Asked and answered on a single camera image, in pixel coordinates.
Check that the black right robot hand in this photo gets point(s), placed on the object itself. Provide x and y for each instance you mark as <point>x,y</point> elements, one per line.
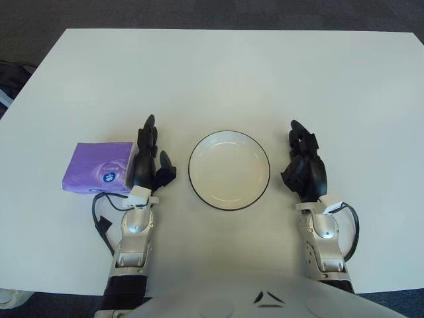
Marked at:
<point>314,179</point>

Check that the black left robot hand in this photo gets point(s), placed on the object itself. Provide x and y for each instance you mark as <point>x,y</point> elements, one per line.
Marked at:
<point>144,167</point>

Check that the purple tissue paper pack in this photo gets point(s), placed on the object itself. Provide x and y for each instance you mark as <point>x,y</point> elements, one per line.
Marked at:
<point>96,165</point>

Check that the white plate with black rim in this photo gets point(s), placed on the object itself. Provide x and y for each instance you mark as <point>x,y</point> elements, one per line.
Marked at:
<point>229,170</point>

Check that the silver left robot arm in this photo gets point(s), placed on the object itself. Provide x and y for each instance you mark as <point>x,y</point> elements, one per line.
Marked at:
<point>137,228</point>

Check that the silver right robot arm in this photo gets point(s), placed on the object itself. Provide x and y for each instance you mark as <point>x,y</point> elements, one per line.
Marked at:
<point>326,238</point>

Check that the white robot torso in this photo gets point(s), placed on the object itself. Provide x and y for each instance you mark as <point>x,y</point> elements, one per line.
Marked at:
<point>265,298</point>

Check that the pale blue white object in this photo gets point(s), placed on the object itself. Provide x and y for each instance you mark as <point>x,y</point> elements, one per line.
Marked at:
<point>5,97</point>

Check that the black bag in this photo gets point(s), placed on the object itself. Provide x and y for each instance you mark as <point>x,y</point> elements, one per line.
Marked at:
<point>13,77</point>

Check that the white rounded base object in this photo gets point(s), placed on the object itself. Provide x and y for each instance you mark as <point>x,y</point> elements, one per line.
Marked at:
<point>13,298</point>

